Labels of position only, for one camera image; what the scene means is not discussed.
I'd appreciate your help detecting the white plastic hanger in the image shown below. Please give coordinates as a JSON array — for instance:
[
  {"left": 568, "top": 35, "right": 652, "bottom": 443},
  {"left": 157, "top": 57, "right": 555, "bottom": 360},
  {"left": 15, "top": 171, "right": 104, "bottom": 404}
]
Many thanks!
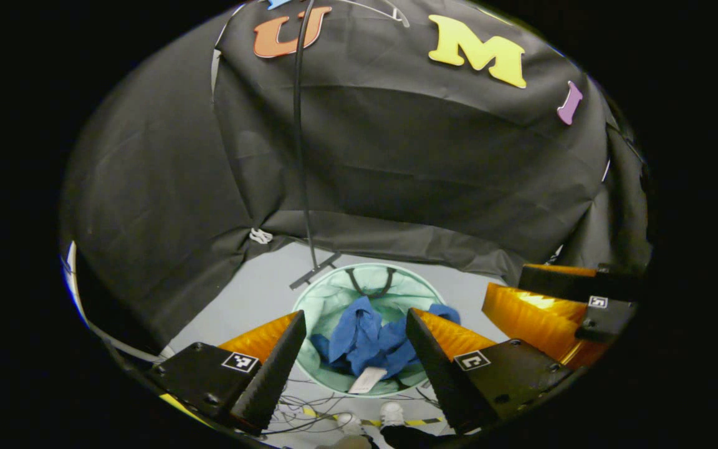
[{"left": 333, "top": 0, "right": 411, "bottom": 29}]

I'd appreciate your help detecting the computer monitor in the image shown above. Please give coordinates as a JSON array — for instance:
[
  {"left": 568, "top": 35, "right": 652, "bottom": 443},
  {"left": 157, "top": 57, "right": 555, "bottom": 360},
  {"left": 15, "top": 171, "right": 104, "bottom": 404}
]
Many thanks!
[{"left": 60, "top": 240, "right": 90, "bottom": 326}]

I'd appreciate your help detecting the grey floor cable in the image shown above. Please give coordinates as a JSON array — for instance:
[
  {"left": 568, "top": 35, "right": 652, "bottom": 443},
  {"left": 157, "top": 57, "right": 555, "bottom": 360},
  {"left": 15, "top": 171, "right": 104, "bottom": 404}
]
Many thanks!
[{"left": 88, "top": 321, "right": 176, "bottom": 364}]

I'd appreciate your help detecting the black clothes rack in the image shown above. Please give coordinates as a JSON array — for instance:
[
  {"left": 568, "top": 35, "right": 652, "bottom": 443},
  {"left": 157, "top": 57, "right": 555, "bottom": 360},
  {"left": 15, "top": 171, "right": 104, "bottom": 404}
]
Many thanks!
[{"left": 289, "top": 0, "right": 342, "bottom": 291}]

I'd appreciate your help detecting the person's left white shoe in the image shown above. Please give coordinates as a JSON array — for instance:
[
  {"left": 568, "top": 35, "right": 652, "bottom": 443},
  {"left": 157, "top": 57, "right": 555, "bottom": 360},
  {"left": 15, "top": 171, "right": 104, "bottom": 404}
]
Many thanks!
[{"left": 336, "top": 412, "right": 366, "bottom": 437}]

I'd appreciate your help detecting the green laundry hamper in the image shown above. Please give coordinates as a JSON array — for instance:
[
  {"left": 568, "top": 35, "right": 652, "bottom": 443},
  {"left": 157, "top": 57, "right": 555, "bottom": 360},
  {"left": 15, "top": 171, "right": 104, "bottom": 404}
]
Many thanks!
[{"left": 292, "top": 263, "right": 459, "bottom": 397}]

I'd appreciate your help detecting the yellow black floor tape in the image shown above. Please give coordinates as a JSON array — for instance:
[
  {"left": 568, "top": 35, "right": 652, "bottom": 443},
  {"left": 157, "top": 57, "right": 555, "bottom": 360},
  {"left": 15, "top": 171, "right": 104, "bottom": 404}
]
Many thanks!
[{"left": 302, "top": 407, "right": 446, "bottom": 428}]

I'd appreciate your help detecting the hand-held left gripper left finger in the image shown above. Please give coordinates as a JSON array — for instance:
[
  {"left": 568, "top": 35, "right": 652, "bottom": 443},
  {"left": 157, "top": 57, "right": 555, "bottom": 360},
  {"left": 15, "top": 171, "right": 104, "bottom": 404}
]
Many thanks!
[{"left": 147, "top": 310, "right": 308, "bottom": 436}]

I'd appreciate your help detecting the tangle of black floor cables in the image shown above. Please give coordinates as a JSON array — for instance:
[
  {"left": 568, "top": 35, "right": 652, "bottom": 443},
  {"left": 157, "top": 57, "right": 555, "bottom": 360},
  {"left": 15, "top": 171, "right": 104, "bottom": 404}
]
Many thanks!
[{"left": 270, "top": 374, "right": 453, "bottom": 437}]

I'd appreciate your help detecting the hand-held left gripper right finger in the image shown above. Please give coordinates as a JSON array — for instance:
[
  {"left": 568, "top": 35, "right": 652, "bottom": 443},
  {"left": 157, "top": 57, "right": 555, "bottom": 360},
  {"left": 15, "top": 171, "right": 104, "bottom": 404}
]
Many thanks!
[{"left": 405, "top": 307, "right": 575, "bottom": 434}]

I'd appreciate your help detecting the blue corduroy jacket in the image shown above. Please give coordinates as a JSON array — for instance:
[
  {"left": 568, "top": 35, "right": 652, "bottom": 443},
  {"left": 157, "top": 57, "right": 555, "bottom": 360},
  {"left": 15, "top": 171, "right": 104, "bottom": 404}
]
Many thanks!
[{"left": 309, "top": 296, "right": 461, "bottom": 395}]

